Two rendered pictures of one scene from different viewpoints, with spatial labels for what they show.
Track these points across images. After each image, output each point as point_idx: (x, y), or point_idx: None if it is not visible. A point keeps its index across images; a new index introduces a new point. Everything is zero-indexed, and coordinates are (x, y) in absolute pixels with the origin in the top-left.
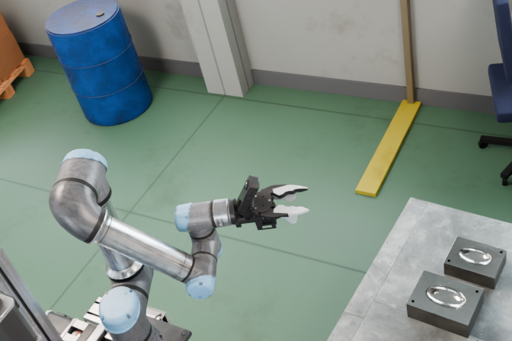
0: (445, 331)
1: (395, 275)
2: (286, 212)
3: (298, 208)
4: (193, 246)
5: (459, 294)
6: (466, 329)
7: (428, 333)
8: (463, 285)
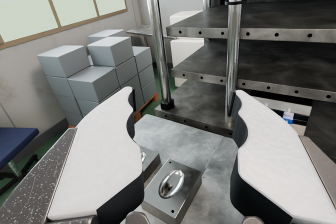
0: (195, 198)
1: None
2: (296, 137)
3: (253, 98)
4: None
5: (169, 174)
6: (201, 176)
7: (196, 212)
8: (162, 169)
